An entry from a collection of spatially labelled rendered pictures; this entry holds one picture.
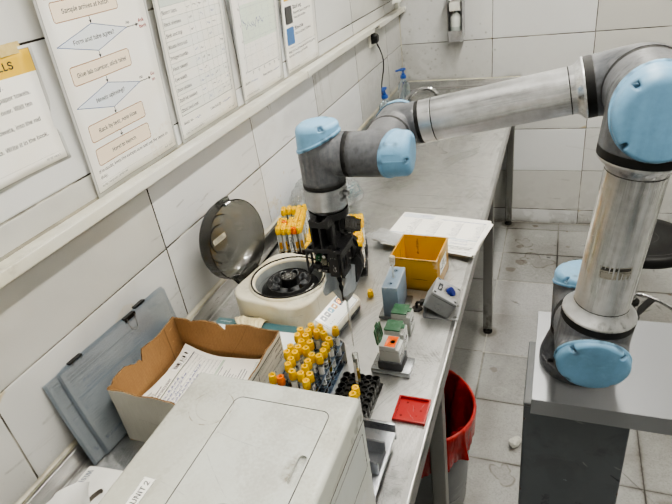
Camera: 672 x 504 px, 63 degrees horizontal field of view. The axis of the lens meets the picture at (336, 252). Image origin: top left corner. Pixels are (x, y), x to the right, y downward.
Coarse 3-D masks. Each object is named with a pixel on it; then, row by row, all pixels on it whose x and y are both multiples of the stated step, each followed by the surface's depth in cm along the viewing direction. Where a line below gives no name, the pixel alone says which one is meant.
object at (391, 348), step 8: (384, 336) 125; (392, 336) 125; (384, 344) 123; (392, 344) 122; (400, 344) 123; (384, 352) 123; (392, 352) 122; (400, 352) 122; (384, 360) 124; (392, 360) 123; (400, 360) 123
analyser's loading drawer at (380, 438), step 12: (372, 420) 106; (372, 432) 106; (384, 432) 106; (396, 432) 106; (372, 444) 101; (384, 444) 100; (372, 456) 102; (384, 456) 101; (372, 468) 98; (384, 468) 99
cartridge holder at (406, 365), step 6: (378, 354) 129; (378, 360) 124; (402, 360) 123; (408, 360) 126; (414, 360) 126; (372, 366) 126; (378, 366) 125; (384, 366) 124; (390, 366) 124; (396, 366) 123; (402, 366) 123; (408, 366) 125; (378, 372) 126; (384, 372) 125; (390, 372) 124; (396, 372) 124; (402, 372) 123; (408, 372) 123
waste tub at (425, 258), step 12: (408, 240) 160; (420, 240) 159; (432, 240) 157; (444, 240) 156; (396, 252) 155; (408, 252) 162; (420, 252) 161; (432, 252) 159; (444, 252) 153; (396, 264) 151; (408, 264) 149; (420, 264) 148; (432, 264) 146; (444, 264) 154; (408, 276) 151; (420, 276) 149; (432, 276) 148; (444, 276) 156; (408, 288) 153; (420, 288) 152
